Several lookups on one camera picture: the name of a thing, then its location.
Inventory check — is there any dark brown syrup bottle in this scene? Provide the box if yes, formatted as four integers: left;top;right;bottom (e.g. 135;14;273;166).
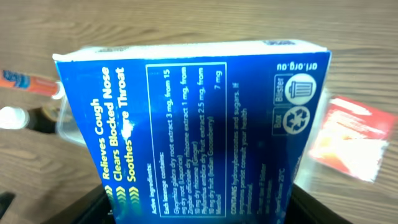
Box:
1;106;60;134

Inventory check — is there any red medicine box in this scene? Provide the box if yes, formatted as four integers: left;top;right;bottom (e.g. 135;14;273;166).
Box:
308;96;397;182

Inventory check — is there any orange tablet tube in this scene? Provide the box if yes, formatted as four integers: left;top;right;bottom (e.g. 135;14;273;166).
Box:
1;70;65;100

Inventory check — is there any clear plastic container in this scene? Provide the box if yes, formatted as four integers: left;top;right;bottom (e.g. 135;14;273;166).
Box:
56;88;331;192

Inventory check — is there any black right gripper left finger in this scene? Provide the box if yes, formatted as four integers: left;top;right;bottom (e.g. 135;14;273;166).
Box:
42;185;116;224

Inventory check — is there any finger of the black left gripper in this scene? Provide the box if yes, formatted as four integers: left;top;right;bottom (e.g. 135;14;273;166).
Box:
0;192;16;215

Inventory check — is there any blue lozenge box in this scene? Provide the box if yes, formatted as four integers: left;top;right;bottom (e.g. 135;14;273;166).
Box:
53;40;331;223

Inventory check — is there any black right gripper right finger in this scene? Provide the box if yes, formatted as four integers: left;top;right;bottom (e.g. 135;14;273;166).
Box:
284;184;352;224

